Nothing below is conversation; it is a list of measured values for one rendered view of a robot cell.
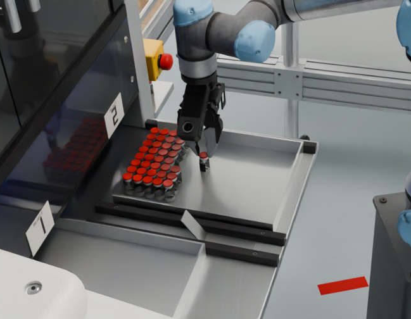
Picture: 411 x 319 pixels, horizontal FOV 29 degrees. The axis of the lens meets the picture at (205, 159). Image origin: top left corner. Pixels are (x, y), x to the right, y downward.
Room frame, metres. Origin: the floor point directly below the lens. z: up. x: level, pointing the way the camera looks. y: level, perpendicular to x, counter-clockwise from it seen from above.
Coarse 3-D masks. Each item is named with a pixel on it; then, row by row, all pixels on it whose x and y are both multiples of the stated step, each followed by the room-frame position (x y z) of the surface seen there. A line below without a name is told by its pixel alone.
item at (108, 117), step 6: (120, 96) 1.38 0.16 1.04; (114, 102) 1.35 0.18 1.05; (120, 102) 1.37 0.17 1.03; (120, 108) 1.37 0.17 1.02; (108, 114) 1.32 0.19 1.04; (114, 114) 1.34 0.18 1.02; (120, 114) 1.37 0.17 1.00; (108, 120) 1.31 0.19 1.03; (120, 120) 1.36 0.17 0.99; (108, 126) 1.31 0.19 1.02; (108, 132) 1.31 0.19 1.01; (108, 138) 1.30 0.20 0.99
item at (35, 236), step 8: (48, 208) 1.06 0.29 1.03; (40, 216) 1.03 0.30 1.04; (48, 216) 1.05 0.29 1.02; (32, 224) 1.01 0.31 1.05; (40, 224) 1.03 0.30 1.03; (48, 224) 1.05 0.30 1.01; (32, 232) 1.00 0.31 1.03; (40, 232) 1.02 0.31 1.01; (48, 232) 1.04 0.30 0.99; (32, 240) 1.00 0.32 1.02; (40, 240) 1.01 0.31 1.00; (32, 248) 0.99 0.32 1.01
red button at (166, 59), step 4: (164, 56) 1.56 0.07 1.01; (168, 56) 1.56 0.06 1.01; (160, 60) 1.55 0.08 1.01; (164, 60) 1.55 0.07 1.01; (168, 60) 1.55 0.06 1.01; (172, 60) 1.57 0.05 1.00; (160, 64) 1.55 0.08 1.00; (164, 64) 1.55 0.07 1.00; (168, 64) 1.55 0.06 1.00; (172, 64) 1.56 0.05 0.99; (164, 68) 1.55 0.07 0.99; (168, 68) 1.55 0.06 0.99
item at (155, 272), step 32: (64, 224) 1.16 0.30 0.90; (96, 224) 1.13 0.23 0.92; (64, 256) 1.08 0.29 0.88; (96, 256) 1.07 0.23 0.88; (128, 256) 1.07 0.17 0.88; (160, 256) 1.06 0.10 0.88; (192, 256) 1.05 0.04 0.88; (96, 288) 0.99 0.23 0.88; (128, 288) 0.99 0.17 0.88; (160, 288) 0.98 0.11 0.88; (192, 288) 0.97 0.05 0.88
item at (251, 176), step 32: (160, 128) 1.45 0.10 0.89; (192, 160) 1.34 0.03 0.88; (224, 160) 1.33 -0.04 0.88; (256, 160) 1.31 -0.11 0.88; (288, 160) 1.30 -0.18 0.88; (192, 192) 1.23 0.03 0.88; (224, 192) 1.22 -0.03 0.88; (256, 192) 1.21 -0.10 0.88; (288, 192) 1.20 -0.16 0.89; (256, 224) 1.10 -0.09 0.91
